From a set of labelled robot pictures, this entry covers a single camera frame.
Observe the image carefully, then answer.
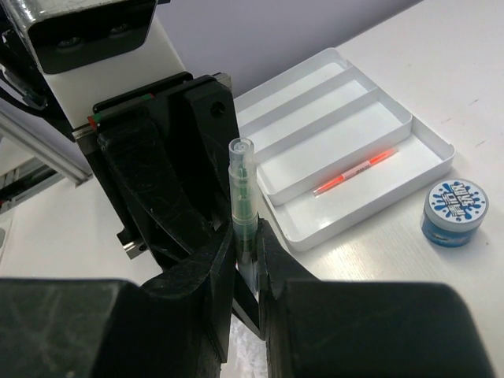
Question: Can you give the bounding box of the blue slime jar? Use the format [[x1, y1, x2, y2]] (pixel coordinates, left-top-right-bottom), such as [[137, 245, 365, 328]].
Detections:
[[421, 179, 489, 248]]

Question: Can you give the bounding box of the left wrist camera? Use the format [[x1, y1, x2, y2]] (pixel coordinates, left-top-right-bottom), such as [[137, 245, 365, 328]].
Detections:
[[1, 1, 191, 137]]

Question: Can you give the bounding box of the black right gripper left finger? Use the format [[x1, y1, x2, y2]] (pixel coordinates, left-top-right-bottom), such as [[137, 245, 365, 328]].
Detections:
[[1, 224, 235, 377]]

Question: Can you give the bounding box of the orange highlighter pen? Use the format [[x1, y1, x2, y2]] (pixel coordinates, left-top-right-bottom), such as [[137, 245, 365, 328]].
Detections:
[[313, 148, 397, 197]]

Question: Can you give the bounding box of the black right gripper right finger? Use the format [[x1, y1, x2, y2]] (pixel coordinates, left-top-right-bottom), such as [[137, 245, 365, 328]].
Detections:
[[257, 220, 495, 377]]

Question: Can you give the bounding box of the green pen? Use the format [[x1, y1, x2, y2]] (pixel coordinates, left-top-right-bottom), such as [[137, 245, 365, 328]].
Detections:
[[228, 138, 258, 292]]

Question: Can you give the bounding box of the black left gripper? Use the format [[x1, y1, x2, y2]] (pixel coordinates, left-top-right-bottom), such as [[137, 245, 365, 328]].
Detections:
[[73, 72, 239, 269]]

